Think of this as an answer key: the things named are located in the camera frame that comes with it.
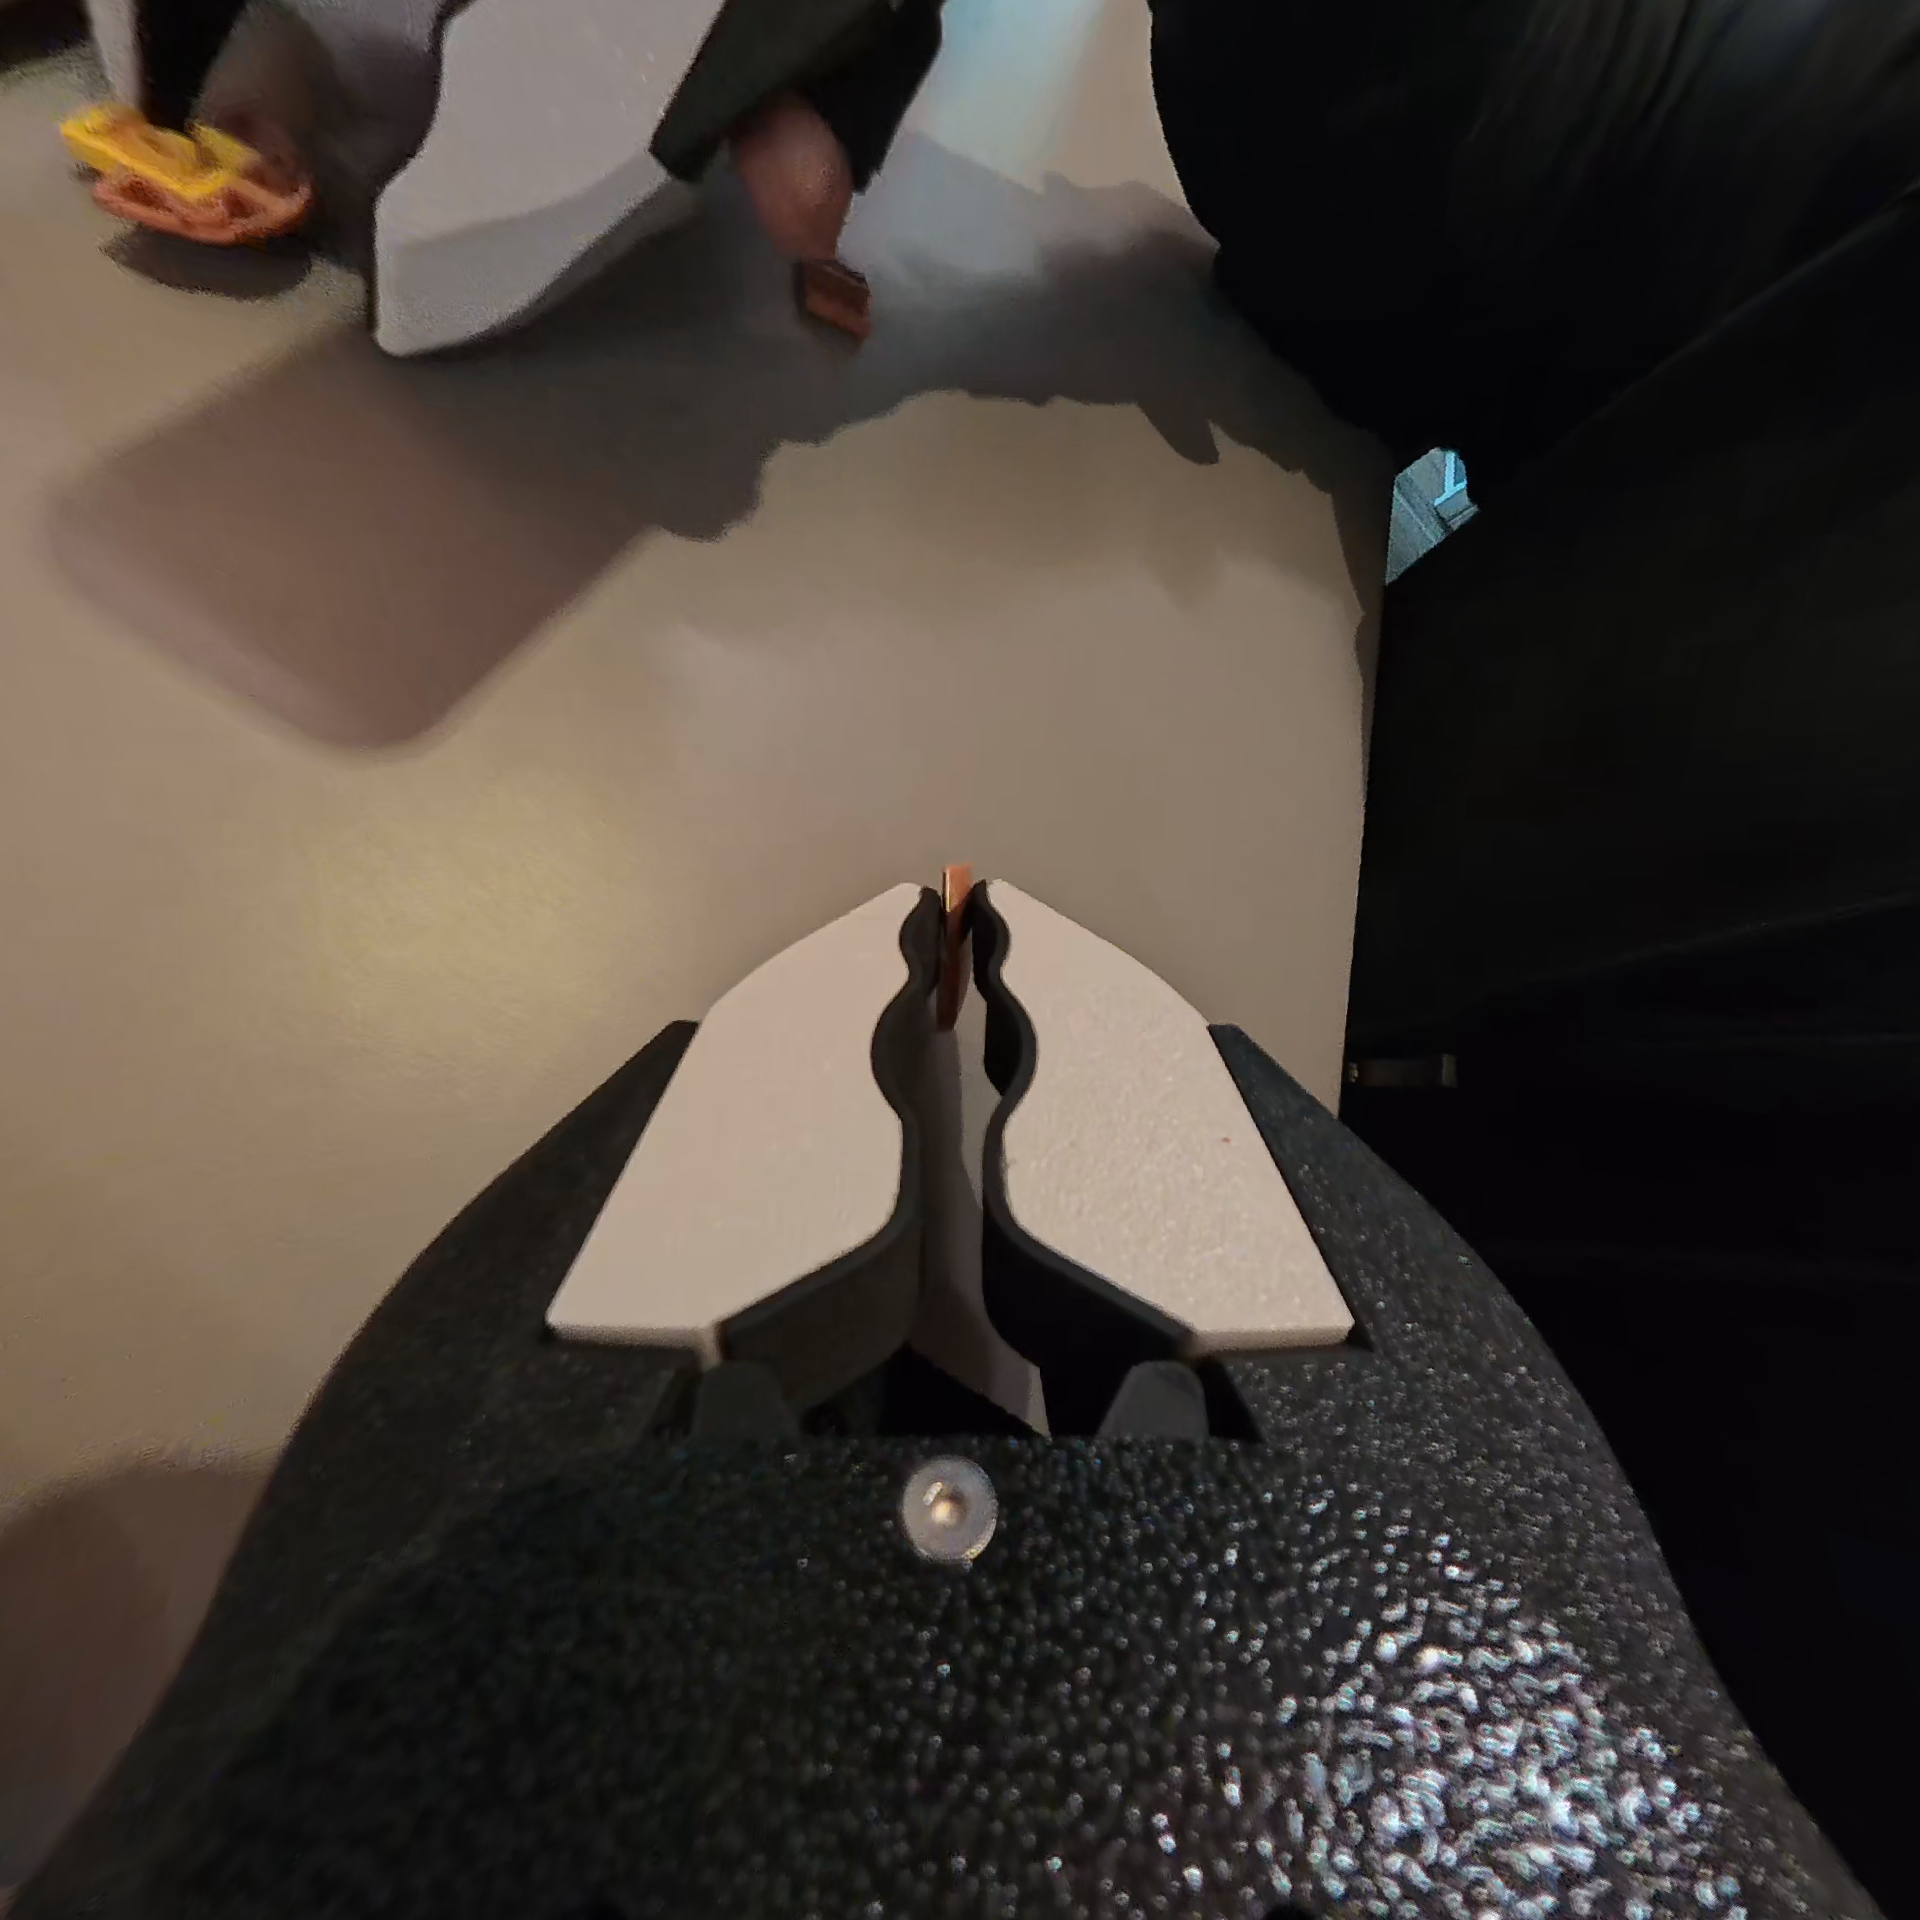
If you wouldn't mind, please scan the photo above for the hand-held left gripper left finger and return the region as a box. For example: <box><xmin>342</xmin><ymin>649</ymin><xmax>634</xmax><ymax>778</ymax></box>
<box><xmin>546</xmin><ymin>890</ymin><xmax>929</xmax><ymax>1347</ymax></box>

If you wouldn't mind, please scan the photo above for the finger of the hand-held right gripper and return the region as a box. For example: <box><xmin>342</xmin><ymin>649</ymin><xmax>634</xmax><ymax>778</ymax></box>
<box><xmin>372</xmin><ymin>0</ymin><xmax>723</xmax><ymax>357</ymax></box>
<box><xmin>84</xmin><ymin>0</ymin><xmax>158</xmax><ymax>117</ymax></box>

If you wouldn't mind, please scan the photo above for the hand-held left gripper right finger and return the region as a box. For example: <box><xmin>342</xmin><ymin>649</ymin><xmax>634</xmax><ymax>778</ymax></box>
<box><xmin>984</xmin><ymin>886</ymin><xmax>1360</xmax><ymax>1349</ymax></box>

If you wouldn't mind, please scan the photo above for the brown curved brick piece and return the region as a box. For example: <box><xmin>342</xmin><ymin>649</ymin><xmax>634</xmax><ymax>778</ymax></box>
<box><xmin>62</xmin><ymin>105</ymin><xmax>313</xmax><ymax>242</ymax></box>

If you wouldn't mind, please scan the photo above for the grey desk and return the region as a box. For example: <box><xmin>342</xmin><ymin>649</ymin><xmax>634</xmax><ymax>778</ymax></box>
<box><xmin>0</xmin><ymin>0</ymin><xmax>1412</xmax><ymax>1562</ymax></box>

